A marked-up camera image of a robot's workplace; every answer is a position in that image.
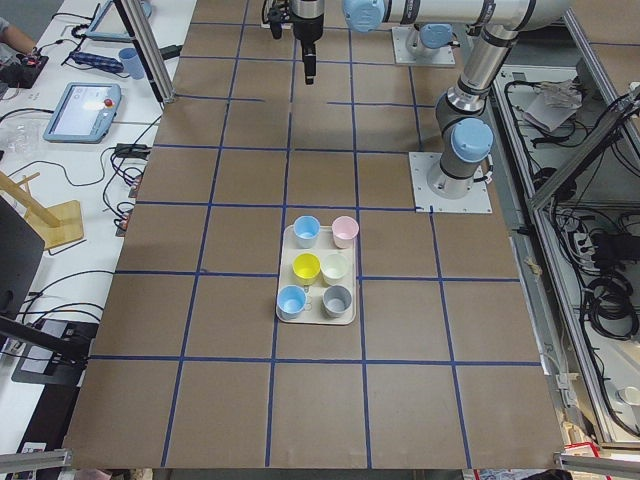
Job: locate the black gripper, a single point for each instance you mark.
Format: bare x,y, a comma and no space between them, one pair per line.
306,24

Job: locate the light blue cup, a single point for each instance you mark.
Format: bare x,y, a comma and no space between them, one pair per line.
290,302
306,231

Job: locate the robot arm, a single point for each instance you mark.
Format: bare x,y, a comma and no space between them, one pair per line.
467,139
501,22

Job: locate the blue cup on desk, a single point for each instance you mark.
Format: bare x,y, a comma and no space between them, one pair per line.
131,63

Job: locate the pink cup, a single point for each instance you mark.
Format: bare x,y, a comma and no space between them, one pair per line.
345,230

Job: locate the yellow cup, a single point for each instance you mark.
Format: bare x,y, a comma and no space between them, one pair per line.
306,268

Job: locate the cream white cup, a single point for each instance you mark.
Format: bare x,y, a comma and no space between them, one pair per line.
334,268

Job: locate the grey cup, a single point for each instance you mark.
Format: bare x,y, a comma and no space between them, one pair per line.
336,300

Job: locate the teach pendant tablet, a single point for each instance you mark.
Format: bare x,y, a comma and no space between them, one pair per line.
84,113
107,25

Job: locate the cream plastic tray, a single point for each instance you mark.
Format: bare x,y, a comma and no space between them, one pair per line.
314,312

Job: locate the wooden stand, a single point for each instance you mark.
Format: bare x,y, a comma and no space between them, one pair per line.
57,225

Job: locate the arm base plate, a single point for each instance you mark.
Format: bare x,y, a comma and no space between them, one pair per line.
424,45
434,192

